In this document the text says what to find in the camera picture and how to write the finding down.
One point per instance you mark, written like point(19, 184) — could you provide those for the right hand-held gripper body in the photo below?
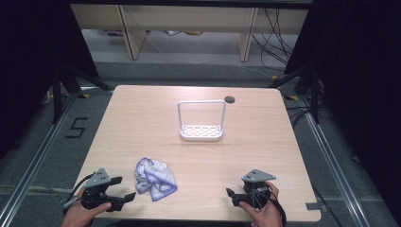
point(257, 176)

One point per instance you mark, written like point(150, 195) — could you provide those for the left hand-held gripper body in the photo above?
point(97, 181)

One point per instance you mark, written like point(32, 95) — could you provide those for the white cloth with purple stripes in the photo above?
point(156, 179)

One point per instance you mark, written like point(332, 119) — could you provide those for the person's right hand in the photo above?
point(268, 216)

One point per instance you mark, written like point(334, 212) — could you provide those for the person's left hand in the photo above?
point(78, 216)

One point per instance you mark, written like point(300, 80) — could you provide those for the black tape on table corner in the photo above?
point(312, 206)

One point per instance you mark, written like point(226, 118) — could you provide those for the dark round table hole cover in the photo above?
point(229, 99)

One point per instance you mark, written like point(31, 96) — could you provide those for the yellow tape piece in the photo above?
point(83, 96)
point(292, 98)

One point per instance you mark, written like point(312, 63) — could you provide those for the black metal stand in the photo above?
point(314, 94)
point(57, 94)

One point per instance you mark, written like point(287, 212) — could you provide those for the black curtain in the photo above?
point(362, 78)
point(31, 63)

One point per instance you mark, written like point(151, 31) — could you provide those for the orange object on floor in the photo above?
point(193, 32)

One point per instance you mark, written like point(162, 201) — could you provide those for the beige wooden desk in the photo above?
point(189, 19)

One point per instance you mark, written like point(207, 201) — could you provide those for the aluminium floor rail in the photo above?
point(334, 164)
point(34, 164)

